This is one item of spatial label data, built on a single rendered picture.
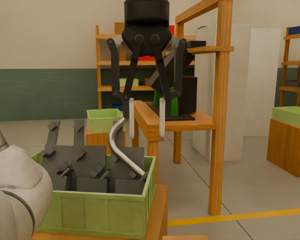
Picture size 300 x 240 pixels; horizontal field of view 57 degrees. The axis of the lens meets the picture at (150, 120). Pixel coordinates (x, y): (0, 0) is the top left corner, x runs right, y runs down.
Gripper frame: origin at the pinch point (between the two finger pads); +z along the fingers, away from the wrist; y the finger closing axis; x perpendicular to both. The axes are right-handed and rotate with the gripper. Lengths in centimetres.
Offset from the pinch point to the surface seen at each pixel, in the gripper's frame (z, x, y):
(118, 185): 41, -60, 11
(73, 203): 40, -43, 26
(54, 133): 23, -80, 42
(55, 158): 34, -75, 41
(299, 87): 48, -563, -358
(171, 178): 132, -271, -37
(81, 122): 17, -75, 28
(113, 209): 41, -41, 11
